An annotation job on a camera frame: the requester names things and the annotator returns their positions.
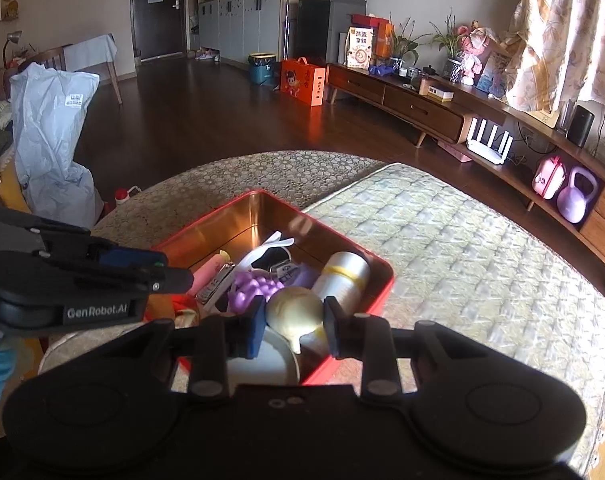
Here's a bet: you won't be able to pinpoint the patterned curtain cloth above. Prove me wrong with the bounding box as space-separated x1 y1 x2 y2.
504 0 605 113

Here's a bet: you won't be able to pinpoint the black triangular object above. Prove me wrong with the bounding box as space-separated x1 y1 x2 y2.
263 247 292 271

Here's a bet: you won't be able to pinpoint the black speaker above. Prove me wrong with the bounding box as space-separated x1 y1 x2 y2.
567 105 595 148

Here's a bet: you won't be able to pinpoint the round gold tin lid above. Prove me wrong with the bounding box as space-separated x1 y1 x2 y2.
228 327 300 394

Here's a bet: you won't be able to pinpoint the teal bucket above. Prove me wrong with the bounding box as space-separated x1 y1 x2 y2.
247 52 278 86

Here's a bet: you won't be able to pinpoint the cream round ball toy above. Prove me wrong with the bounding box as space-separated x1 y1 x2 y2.
266 286 323 354

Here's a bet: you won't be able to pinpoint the grey plastic bag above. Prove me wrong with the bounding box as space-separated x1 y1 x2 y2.
11 63 103 229

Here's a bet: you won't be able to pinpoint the quilted cream mat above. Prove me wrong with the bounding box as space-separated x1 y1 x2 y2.
308 164 605 479

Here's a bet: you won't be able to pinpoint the red metal box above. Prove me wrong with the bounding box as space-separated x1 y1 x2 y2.
158 191 393 386

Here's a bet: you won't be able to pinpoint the small metal clip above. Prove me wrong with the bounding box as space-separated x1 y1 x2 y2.
196 263 235 304

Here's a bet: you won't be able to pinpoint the white sunglasses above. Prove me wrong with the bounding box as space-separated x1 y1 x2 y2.
234 230 296 281

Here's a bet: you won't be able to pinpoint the small purple block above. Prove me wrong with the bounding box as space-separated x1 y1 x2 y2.
288 263 321 289

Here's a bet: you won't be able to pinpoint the wooden tv cabinet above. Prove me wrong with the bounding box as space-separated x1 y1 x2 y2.
327 64 605 278

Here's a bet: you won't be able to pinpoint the pink doll figure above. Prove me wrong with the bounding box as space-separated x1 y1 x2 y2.
456 20 496 87

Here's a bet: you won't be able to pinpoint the white yellow cylinder bottle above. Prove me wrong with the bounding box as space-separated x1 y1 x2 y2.
311 252 371 315

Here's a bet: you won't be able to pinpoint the white router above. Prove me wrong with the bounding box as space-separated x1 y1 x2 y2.
466 117 514 166

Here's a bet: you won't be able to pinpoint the purple spiky toy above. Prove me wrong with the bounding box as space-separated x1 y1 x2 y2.
228 270 285 314

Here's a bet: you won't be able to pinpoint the orange white cereal box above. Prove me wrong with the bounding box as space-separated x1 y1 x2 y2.
345 27 374 70

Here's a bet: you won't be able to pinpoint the purple kettlebell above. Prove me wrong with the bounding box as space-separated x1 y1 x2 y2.
557 167 597 224

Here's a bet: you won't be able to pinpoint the orange gift bag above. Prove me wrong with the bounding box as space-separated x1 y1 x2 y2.
280 58 326 107

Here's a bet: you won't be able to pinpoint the pink tube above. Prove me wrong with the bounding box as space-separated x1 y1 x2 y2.
188 250 231 296

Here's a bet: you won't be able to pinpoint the pink toy case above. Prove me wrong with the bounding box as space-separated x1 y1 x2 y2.
532 156 567 200

